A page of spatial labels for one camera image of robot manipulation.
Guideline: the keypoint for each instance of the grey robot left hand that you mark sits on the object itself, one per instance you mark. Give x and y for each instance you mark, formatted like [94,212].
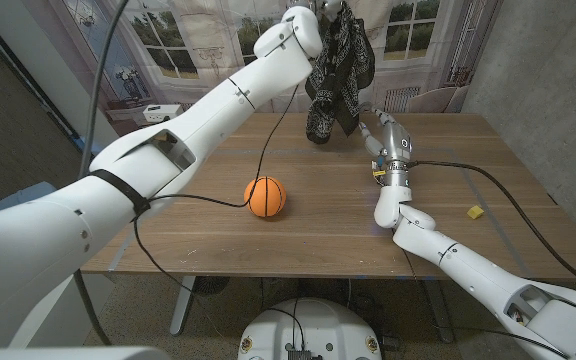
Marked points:
[330,7]

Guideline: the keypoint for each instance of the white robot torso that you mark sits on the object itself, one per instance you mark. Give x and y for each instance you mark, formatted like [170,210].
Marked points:
[318,330]

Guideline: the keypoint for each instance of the black floor fan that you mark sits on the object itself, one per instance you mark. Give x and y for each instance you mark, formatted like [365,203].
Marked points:
[213,285]

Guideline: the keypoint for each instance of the grey table leg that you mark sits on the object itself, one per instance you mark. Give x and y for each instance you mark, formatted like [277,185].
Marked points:
[438,310]
[182,305]

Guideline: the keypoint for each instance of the small yellow block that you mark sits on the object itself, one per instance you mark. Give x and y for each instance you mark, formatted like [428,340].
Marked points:
[475,212]

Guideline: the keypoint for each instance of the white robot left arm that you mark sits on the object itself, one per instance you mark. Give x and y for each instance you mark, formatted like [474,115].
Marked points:
[118,185]

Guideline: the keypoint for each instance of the orange mini basketball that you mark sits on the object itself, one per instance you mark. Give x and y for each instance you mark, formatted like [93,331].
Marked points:
[268,197]

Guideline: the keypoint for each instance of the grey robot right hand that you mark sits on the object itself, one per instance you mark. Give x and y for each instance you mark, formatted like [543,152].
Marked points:
[397,145]

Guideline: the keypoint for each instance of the white power strip box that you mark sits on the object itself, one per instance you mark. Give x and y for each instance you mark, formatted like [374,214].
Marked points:
[160,113]

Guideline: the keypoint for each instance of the black paisley bandana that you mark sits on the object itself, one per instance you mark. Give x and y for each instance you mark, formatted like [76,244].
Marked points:
[338,75]

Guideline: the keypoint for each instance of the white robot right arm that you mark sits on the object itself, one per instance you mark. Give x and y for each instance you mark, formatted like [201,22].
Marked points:
[468,270]

